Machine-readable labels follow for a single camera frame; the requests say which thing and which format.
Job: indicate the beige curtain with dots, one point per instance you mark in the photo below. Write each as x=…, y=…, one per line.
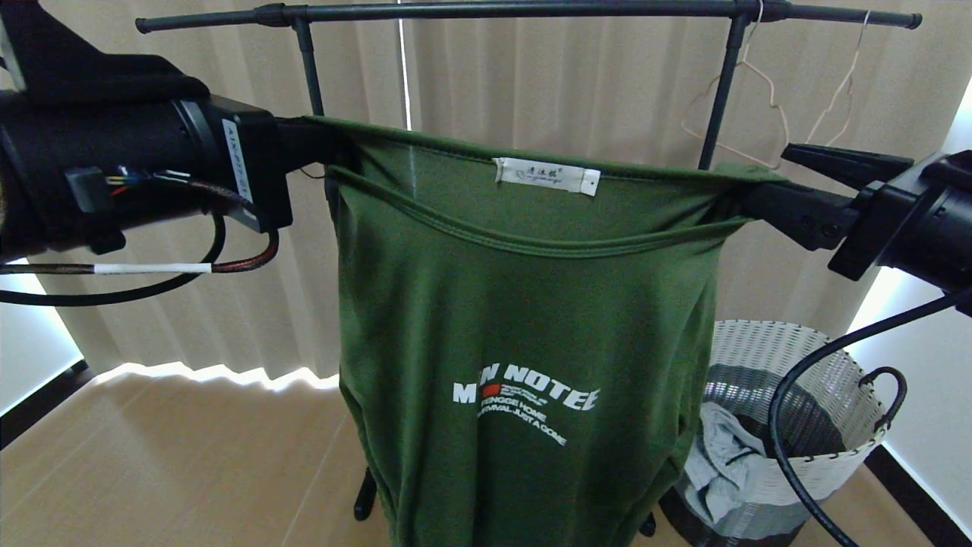
x=531, y=76

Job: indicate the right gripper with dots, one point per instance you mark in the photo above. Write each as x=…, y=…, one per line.
x=926, y=228

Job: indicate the green printed t-shirt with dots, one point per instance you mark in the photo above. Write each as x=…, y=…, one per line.
x=516, y=319

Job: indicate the white laundry basket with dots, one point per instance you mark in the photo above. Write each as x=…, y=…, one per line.
x=752, y=342

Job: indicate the pale grey garment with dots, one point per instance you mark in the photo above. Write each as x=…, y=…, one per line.
x=721, y=471

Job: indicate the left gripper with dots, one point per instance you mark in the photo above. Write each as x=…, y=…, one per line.
x=137, y=144

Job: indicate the pink clothes hanger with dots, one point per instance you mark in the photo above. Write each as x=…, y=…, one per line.
x=773, y=95
x=839, y=95

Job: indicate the black clothes rack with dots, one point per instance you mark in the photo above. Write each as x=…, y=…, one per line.
x=531, y=9

